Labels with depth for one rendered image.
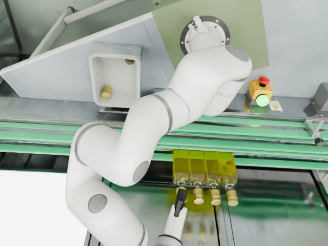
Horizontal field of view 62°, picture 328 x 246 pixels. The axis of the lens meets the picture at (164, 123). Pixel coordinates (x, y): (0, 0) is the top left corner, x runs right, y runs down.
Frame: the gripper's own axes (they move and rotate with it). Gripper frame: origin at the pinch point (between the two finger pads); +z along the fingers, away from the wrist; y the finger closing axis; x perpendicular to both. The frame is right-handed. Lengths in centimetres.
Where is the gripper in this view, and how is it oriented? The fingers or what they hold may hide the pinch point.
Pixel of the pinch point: (181, 198)
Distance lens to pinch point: 94.0
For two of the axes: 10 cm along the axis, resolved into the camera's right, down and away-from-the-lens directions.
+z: 2.7, -6.4, 7.2
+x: -9.6, -2.4, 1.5
